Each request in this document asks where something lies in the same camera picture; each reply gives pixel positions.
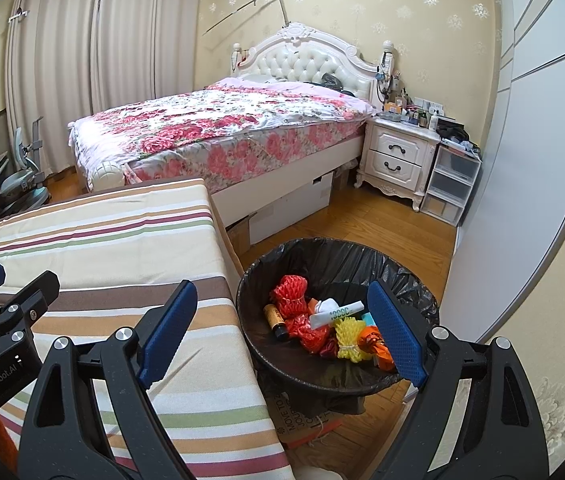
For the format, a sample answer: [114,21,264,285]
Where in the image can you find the white bed with tufted headboard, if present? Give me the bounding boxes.
[67,22,393,228]

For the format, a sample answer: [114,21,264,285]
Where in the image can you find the striped tablecloth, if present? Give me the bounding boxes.
[0,178,295,480]

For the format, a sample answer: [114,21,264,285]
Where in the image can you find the orange printed plastic bag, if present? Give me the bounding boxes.
[357,325,398,372]

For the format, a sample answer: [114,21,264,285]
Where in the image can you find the printed cardboard box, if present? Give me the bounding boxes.
[267,385,345,448]

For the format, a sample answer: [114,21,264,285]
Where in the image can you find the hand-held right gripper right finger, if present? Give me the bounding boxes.
[366,280,550,480]

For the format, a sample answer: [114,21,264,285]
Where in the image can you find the black cloth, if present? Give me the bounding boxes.
[435,117,470,148]

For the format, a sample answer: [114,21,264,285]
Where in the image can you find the cluster of toiletry bottles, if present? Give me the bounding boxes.
[382,72,445,128]

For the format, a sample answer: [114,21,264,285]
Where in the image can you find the black bin liner bag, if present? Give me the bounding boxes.
[236,239,440,416]

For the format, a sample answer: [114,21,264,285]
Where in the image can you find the translucent plastic drawer unit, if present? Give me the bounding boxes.
[419,142,483,227]

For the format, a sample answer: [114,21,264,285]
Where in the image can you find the white storage box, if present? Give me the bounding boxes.
[250,170,335,246]

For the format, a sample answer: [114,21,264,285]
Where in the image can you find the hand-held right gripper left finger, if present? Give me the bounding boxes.
[16,280,199,480]

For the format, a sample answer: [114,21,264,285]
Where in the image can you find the thin metal pole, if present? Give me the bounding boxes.
[202,0,290,36]

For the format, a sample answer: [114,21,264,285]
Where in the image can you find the white nightstand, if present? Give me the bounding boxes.
[356,117,440,212]

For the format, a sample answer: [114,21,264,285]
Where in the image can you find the pink floral blanket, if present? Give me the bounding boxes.
[68,77,378,183]

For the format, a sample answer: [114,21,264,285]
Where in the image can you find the black trash bin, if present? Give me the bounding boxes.
[236,239,440,396]

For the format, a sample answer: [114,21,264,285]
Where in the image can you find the large red plastic bag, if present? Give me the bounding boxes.
[286,312,333,356]

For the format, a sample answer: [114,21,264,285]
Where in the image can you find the grey desk chair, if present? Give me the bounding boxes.
[0,117,53,211]

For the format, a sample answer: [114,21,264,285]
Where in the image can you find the small bottle with black cap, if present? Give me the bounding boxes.
[263,304,290,341]

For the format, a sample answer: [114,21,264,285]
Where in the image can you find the beige curtain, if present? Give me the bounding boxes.
[5,0,106,176]
[95,0,206,113]

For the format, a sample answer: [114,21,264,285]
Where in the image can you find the red foam fruit net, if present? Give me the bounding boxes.
[270,274,313,318]

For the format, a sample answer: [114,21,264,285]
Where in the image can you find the brown cardboard box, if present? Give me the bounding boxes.
[227,212,258,256]

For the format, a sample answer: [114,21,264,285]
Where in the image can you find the white wardrobe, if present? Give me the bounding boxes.
[449,0,565,346]

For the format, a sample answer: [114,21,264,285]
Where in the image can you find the dark cloth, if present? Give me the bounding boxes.
[319,72,358,96]

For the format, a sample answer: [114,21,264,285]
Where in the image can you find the teal powder sachet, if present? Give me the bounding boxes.
[309,301,365,331]

